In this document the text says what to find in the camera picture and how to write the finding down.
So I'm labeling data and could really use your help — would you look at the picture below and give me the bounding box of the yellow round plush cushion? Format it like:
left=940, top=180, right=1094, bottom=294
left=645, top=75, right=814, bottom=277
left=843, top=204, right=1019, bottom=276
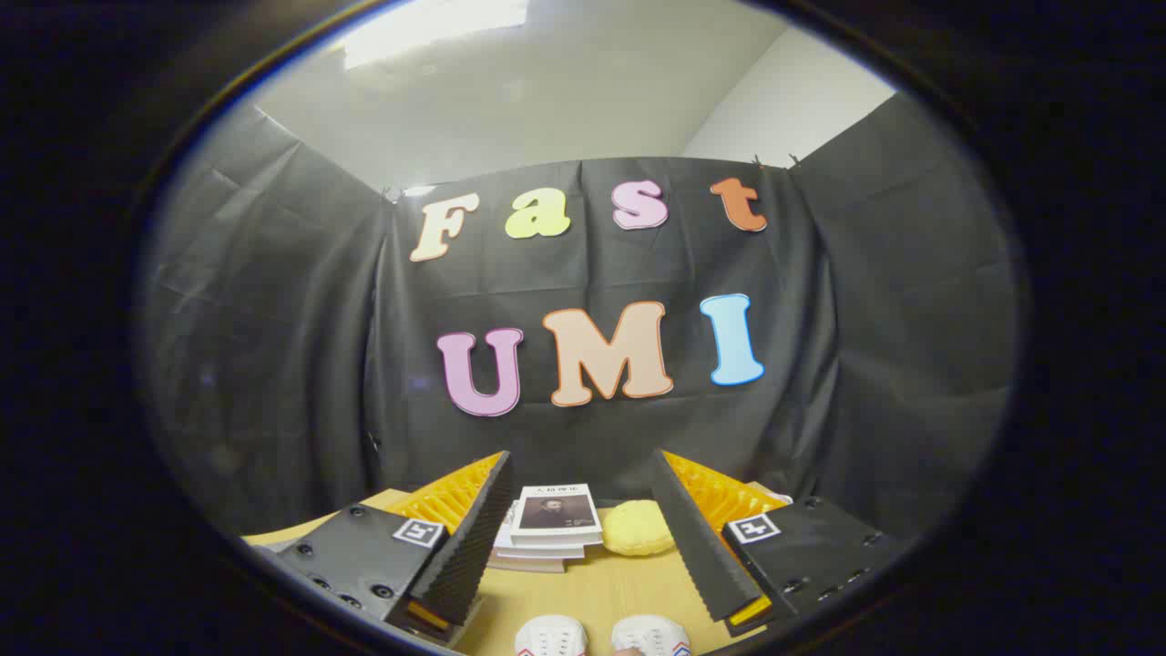
left=601, top=499, right=677, bottom=557

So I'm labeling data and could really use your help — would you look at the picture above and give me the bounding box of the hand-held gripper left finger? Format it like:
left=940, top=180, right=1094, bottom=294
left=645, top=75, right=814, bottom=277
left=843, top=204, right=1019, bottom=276
left=273, top=449, right=516, bottom=648

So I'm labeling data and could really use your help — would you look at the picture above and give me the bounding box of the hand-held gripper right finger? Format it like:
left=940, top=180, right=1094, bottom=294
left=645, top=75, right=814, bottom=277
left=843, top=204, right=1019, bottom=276
left=649, top=446, right=903, bottom=639

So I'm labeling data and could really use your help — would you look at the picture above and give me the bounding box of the white book with portrait cover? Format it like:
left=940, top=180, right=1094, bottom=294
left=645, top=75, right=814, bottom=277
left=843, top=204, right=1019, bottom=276
left=508, top=483, right=604, bottom=548

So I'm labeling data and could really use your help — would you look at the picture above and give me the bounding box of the white striped canvas shoe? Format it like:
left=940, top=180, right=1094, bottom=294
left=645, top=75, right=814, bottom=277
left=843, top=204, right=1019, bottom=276
left=515, top=615, right=588, bottom=656
left=610, top=615, right=690, bottom=656

